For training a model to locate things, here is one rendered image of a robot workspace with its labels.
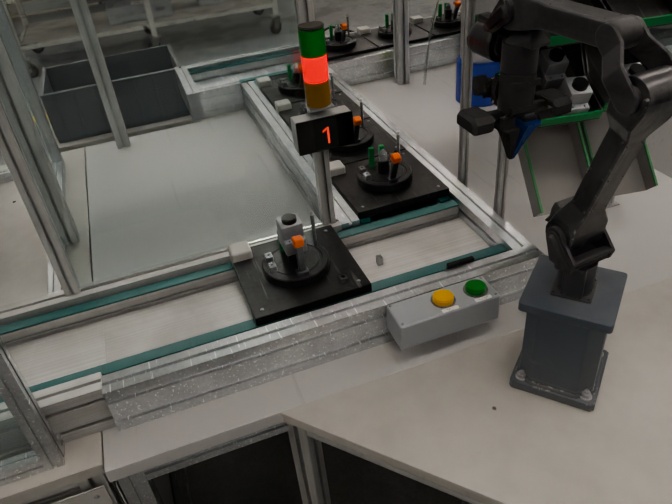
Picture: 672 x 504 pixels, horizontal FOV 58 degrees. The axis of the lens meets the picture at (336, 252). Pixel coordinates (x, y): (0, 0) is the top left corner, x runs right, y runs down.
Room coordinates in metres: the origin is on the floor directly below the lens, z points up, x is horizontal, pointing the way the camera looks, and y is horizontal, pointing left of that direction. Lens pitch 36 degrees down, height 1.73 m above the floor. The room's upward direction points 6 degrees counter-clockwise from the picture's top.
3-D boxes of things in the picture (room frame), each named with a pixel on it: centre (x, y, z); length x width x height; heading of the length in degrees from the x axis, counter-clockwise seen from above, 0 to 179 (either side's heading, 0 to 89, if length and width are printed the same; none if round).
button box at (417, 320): (0.88, -0.19, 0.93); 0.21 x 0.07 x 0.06; 107
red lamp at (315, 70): (1.17, 0.00, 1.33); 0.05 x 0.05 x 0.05
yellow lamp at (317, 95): (1.17, 0.00, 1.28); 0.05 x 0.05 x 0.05
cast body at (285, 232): (1.03, 0.09, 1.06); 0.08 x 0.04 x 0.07; 17
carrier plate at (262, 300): (1.02, 0.09, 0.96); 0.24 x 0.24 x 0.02; 17
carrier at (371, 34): (2.54, -0.34, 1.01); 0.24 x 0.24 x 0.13; 17
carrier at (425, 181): (1.35, -0.14, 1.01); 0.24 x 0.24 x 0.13; 17
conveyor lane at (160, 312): (1.05, 0.08, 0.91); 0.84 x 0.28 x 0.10; 107
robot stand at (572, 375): (0.76, -0.39, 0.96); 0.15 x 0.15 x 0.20; 58
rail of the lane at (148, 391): (0.89, 0.01, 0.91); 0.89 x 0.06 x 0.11; 107
